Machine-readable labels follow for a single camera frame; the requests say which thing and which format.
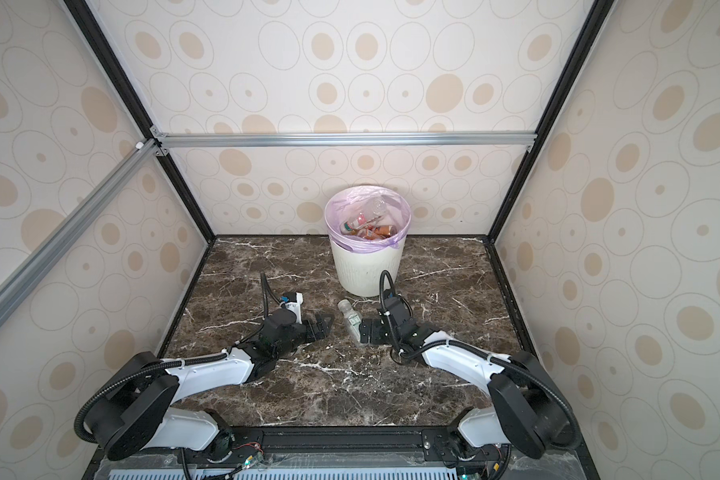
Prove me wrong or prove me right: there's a brown tea bottle orange label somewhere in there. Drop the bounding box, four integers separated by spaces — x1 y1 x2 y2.
354 224 398 241

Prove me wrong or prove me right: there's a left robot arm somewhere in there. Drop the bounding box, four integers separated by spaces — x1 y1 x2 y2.
73 276 335 463

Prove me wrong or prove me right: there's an aluminium rail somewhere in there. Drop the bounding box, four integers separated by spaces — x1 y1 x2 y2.
0 139 158 328
157 131 536 148

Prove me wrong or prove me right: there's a pink bin liner bag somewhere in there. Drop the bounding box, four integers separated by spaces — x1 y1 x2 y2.
324 185 413 236

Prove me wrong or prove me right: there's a clear bottle white cap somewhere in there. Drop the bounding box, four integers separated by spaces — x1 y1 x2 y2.
357 196 388 225

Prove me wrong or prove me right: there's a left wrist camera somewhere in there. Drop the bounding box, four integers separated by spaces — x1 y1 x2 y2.
280 292 303 324

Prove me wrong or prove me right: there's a black frame post left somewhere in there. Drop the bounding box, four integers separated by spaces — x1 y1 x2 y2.
63 0 216 244

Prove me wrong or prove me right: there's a left aluminium rail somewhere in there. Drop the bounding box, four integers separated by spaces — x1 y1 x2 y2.
0 139 158 328

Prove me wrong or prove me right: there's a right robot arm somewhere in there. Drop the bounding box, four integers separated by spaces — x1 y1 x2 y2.
360 270 583 459

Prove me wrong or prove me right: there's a black frame post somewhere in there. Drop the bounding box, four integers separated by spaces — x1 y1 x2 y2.
63 0 216 244
486 0 615 245

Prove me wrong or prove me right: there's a back aluminium rail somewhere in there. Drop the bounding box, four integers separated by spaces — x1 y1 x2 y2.
157 131 536 148

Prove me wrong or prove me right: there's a white plastic waste bin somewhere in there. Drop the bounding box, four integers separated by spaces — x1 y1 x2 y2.
329 233 407 297

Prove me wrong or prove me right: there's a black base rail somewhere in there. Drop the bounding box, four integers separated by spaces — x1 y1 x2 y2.
83 426 599 479

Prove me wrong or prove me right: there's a black frame post right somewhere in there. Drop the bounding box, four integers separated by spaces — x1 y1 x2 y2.
486 0 615 245

